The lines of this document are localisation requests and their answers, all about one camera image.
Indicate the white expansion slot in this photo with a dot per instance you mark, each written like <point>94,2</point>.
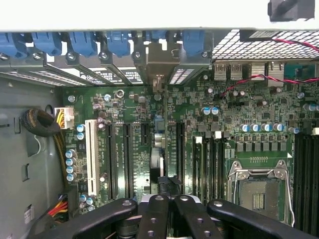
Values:
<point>91,156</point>

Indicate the grey open PC case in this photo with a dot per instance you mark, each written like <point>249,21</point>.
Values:
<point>25,112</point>

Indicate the black RAM slot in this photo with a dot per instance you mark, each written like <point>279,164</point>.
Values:
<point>218,169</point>
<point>307,186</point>
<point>315,186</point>
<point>298,186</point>
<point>208,169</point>

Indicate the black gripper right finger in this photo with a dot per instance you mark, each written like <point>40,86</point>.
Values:
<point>197,221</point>

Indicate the metal locking lever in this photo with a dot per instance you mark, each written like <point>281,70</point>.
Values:
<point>290,199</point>

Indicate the short black expansion slot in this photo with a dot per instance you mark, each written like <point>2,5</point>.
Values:
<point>145,134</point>

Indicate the black case fan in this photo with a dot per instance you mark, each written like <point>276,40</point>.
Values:
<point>259,35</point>

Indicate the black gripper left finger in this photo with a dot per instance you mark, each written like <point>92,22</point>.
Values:
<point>154,219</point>

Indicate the RAM stick with dark chips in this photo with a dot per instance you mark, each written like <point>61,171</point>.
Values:
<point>198,164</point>

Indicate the CPU socket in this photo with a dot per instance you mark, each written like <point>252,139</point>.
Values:
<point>261,196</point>

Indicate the white power connector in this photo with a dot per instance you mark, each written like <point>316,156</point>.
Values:
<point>66,117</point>

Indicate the metal slot cover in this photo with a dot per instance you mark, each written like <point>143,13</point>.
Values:
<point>142,72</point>
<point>57,76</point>
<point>92,72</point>
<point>182,76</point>
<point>119,72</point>
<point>22,74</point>

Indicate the blue card retention clip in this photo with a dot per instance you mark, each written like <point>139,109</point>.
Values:
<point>118,43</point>
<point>47,42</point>
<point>193,42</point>
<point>82,43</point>
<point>158,35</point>
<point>11,43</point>

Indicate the green motherboard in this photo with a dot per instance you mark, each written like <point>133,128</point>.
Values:
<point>134,104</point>

